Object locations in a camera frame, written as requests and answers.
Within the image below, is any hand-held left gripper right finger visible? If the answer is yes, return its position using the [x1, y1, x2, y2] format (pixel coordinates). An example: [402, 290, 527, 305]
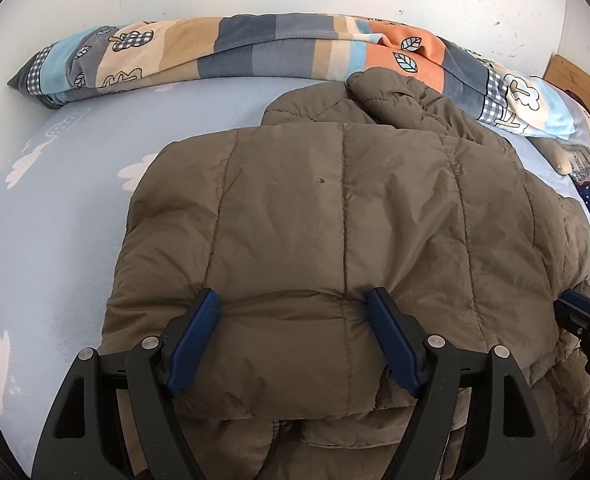
[366, 287, 557, 480]

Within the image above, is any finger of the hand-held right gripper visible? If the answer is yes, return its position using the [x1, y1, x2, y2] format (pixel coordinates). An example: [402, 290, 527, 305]
[554, 290, 590, 342]

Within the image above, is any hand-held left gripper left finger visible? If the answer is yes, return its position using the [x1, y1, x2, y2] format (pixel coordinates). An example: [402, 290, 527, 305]
[31, 287, 222, 480]

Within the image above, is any olive brown puffer jacket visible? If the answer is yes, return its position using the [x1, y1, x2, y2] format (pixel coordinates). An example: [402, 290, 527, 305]
[100, 70, 590, 480]

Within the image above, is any grey printed pillow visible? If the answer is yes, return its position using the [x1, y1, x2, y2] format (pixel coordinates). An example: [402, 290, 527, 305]
[565, 146, 590, 184]

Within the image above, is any beige plush toy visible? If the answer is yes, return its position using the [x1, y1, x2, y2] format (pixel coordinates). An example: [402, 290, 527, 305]
[531, 135, 576, 176]

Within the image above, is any light blue cloud-print bed sheet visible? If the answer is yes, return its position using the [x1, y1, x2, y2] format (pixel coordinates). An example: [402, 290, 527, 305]
[0, 75, 590, 466]

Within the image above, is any wooden headboard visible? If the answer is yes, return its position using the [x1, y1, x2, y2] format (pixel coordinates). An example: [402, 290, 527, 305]
[545, 54, 590, 142]

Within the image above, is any colourful patchwork blanket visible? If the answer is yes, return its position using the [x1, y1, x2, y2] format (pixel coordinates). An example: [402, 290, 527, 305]
[7, 14, 590, 152]

